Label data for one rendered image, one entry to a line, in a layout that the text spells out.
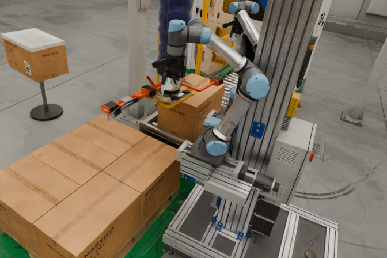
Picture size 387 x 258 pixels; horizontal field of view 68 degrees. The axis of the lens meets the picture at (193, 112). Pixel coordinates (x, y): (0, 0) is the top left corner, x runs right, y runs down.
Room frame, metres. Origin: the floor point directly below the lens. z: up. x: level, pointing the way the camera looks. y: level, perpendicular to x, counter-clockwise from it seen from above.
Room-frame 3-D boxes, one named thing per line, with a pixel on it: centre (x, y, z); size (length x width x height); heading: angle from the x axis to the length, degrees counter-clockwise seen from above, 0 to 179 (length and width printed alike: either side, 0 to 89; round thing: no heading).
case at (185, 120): (2.50, 0.03, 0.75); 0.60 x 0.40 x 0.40; 154
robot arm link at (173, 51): (1.30, 0.12, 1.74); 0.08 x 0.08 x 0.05
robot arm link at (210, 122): (1.46, -0.13, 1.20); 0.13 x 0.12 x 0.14; 8
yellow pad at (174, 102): (2.04, 0.14, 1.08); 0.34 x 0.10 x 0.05; 148
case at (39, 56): (3.11, 1.93, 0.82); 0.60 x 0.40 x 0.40; 59
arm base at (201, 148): (1.47, -0.13, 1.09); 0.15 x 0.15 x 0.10
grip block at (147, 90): (1.88, 0.35, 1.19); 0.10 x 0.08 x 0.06; 58
